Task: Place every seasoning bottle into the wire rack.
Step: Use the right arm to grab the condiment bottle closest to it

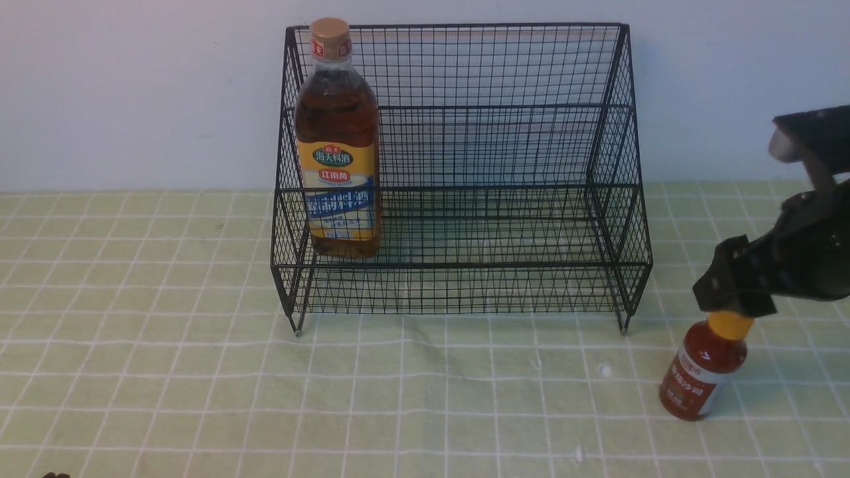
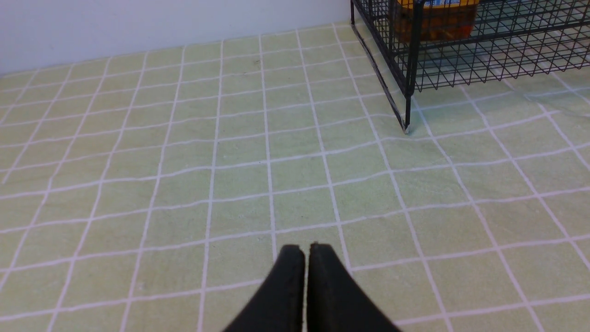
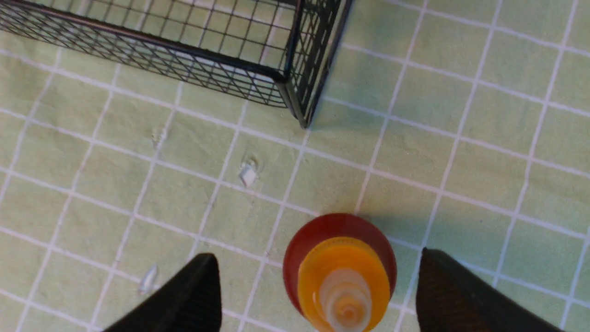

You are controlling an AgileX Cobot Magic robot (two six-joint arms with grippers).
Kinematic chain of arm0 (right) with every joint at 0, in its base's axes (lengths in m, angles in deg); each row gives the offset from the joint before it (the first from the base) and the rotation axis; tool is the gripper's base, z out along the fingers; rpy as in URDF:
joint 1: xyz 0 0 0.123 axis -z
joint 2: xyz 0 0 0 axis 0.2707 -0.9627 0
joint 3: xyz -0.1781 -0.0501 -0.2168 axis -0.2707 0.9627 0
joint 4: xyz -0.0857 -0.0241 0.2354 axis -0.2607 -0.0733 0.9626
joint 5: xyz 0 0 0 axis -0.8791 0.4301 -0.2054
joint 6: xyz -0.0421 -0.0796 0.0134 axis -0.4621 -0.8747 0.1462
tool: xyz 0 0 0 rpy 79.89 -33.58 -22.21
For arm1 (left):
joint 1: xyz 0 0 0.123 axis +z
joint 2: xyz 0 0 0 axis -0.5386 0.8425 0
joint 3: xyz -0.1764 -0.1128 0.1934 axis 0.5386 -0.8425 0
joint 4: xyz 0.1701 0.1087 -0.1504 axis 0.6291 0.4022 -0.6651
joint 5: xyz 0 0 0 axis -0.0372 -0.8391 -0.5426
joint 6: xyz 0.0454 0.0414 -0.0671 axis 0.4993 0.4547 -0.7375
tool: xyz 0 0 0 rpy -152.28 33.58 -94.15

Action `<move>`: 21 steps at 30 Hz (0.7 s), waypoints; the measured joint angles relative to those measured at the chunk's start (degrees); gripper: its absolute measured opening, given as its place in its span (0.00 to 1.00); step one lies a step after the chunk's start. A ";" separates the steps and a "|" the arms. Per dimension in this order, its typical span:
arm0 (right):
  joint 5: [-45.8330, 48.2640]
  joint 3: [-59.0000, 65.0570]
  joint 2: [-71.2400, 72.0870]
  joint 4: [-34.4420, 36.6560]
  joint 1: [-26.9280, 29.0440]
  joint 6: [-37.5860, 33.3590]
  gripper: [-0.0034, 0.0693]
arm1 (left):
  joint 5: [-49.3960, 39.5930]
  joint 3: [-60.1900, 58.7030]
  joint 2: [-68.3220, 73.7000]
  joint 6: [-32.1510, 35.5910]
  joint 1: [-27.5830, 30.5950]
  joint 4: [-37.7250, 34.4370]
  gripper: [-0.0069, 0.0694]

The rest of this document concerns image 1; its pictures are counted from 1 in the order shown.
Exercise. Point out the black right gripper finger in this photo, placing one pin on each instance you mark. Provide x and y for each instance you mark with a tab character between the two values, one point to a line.
729	280
752	301

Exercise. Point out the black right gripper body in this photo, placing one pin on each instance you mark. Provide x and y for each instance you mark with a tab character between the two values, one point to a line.
806	253

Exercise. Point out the small red sauce bottle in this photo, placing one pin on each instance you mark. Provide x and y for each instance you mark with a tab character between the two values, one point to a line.
711	353

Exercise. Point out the large cooking wine bottle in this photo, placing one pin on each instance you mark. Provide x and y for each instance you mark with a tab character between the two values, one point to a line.
337	131

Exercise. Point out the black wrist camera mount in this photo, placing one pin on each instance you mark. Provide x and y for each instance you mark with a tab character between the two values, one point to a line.
819	139

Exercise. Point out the black wire mesh shelf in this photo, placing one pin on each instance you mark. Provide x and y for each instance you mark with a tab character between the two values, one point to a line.
510	175

